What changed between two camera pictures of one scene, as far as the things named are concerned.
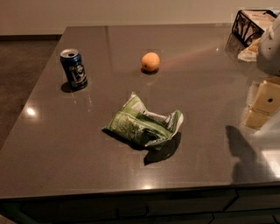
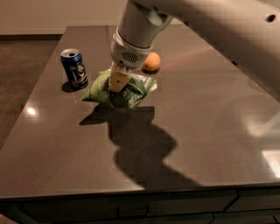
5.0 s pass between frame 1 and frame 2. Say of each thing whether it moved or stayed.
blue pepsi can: stayed
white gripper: moved
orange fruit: stayed
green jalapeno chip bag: moved
